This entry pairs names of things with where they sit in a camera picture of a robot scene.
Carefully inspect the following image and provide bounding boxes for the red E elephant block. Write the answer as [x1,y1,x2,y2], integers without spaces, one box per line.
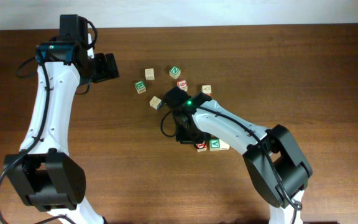
[196,142,208,152]

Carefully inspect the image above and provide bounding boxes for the green V wooden block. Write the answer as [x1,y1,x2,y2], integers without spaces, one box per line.
[209,139,221,151]

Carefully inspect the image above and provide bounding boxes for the pretzel picture wooden block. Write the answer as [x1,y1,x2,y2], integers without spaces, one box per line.
[219,139,230,150]

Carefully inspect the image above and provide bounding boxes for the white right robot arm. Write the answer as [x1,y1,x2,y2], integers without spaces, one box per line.
[163,87,313,223]

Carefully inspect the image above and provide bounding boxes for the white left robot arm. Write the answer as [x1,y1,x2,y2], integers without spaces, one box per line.
[1,14,119,223]

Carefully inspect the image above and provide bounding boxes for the green B wooden block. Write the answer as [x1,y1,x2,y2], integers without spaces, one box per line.
[134,80,146,94]

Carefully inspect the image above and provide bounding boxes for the blue sided wooden block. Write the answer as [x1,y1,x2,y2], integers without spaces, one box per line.
[149,96,163,110]

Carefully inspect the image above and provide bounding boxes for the plain top wooden block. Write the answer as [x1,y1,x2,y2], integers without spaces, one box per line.
[145,68,155,80]

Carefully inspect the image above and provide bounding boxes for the red A wooden block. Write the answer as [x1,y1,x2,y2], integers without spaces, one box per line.
[201,85,212,96]

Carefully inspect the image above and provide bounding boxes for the red 9 wooden block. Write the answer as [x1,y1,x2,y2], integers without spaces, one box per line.
[177,80,188,91]

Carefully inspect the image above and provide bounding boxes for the green N wooden block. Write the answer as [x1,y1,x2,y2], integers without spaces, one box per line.
[169,66,181,79]

